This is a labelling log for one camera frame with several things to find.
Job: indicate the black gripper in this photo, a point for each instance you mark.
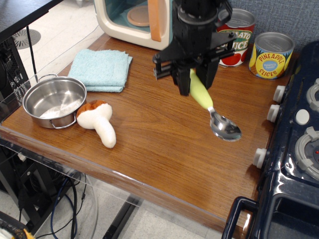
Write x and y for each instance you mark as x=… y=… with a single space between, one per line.
x=195 y=42

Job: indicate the yellow handled metal spoon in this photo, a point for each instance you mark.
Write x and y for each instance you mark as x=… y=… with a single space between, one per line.
x=221 y=126

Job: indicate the plush mushroom toy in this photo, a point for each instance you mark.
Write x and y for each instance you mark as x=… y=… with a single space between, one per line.
x=96 y=115

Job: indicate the toy microwave oven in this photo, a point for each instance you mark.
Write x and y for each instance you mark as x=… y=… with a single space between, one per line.
x=143 y=22

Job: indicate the tomato sauce can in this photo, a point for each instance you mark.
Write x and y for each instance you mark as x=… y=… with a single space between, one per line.
x=242 y=24

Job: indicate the pineapple slices can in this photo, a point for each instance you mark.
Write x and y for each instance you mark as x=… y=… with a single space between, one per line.
x=271 y=55

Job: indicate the light blue folded cloth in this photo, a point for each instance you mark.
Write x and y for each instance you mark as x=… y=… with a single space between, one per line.
x=101 y=71

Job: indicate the small steel pot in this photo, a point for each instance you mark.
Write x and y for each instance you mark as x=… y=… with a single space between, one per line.
x=53 y=103

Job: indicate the dark blue toy stove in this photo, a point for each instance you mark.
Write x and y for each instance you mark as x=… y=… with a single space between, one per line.
x=288 y=190

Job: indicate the black table leg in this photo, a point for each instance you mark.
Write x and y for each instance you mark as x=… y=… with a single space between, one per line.
x=120 y=220

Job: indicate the black computer tower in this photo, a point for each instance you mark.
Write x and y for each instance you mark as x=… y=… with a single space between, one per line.
x=12 y=72

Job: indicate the black desk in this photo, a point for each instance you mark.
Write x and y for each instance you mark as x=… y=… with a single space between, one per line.
x=17 y=14

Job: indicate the yellow sponge object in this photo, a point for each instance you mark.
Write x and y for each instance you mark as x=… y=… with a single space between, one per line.
x=27 y=235

